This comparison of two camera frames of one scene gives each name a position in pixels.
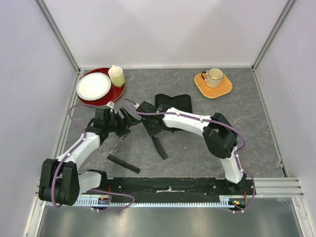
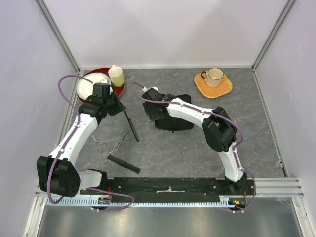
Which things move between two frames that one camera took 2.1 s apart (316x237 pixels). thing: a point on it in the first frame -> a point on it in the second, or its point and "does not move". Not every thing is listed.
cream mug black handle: x=213 y=77 does not move
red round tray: x=114 y=93 does not move
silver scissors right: x=115 y=149 does not move
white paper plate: x=93 y=86 does not move
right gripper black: x=152 y=132 -> x=149 y=113
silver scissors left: x=100 y=148 does not move
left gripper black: x=130 y=120 -> x=120 y=106
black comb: x=124 y=163 does not move
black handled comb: x=159 y=147 -> x=132 y=126
